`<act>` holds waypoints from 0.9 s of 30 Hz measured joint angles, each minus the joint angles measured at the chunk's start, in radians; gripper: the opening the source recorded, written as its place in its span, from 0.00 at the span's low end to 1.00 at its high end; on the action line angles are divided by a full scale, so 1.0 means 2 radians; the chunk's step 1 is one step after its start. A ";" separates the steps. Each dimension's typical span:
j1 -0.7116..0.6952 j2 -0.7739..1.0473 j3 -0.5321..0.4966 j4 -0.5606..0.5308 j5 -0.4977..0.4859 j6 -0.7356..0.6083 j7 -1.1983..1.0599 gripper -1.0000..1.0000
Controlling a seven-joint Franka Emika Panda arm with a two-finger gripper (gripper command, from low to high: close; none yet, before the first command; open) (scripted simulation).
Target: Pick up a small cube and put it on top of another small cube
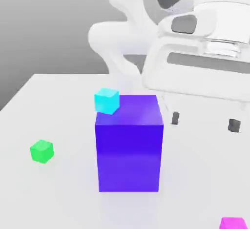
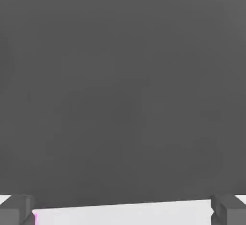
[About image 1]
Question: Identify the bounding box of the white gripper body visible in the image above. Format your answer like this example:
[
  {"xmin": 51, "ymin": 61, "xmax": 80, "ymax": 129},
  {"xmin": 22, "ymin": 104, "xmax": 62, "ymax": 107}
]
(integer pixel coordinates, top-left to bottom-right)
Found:
[{"xmin": 141, "ymin": 37, "xmax": 250, "ymax": 104}]

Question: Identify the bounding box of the small cyan cube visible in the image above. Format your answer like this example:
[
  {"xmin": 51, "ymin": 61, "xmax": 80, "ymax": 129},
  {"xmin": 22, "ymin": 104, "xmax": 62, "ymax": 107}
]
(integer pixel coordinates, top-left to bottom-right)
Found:
[{"xmin": 94, "ymin": 87, "xmax": 120, "ymax": 116}]

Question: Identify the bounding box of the small magenta cube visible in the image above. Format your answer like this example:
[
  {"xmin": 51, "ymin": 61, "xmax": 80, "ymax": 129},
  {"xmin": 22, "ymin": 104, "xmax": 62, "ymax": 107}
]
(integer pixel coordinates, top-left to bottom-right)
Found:
[{"xmin": 219, "ymin": 217, "xmax": 248, "ymax": 229}]

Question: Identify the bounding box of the small green cube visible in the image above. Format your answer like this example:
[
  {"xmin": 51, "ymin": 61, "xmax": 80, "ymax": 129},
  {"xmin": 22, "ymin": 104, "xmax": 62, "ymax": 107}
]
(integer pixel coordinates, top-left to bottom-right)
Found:
[{"xmin": 29, "ymin": 139, "xmax": 55, "ymax": 165}]

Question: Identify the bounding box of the large blue box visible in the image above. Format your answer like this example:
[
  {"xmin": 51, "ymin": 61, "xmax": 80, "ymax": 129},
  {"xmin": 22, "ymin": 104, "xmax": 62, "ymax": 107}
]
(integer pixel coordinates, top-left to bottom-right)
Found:
[{"xmin": 95, "ymin": 94, "xmax": 164, "ymax": 193}]

